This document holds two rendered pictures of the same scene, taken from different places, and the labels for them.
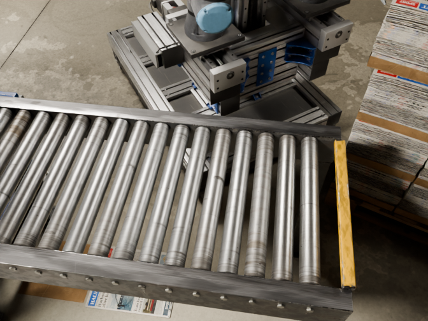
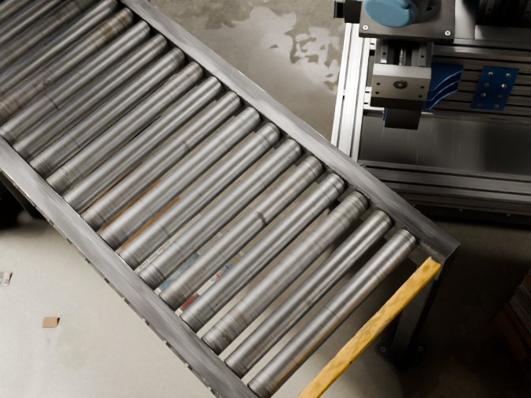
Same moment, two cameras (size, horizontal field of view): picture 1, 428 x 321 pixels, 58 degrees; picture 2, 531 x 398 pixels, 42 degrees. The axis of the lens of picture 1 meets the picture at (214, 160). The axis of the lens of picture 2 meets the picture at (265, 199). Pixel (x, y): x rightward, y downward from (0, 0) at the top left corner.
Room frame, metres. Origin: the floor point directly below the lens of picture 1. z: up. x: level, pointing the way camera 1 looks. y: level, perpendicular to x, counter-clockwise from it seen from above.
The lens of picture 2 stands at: (0.15, -0.47, 2.11)
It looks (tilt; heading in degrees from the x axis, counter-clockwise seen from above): 62 degrees down; 43
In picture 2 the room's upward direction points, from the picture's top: 9 degrees counter-clockwise
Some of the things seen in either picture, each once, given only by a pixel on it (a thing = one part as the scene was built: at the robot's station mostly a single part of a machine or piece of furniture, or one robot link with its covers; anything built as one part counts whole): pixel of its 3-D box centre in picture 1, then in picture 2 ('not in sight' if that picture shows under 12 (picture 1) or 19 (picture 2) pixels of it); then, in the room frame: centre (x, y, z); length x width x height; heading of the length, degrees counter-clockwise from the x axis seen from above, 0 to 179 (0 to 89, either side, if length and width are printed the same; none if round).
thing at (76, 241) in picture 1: (100, 181); (146, 142); (0.63, 0.32, 0.77); 0.47 x 0.05 x 0.05; 170
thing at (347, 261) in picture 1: (344, 205); (363, 339); (0.50, -0.33, 0.81); 0.43 x 0.03 x 0.02; 170
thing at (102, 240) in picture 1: (121, 184); (164, 159); (0.62, 0.26, 0.77); 0.47 x 0.05 x 0.05; 170
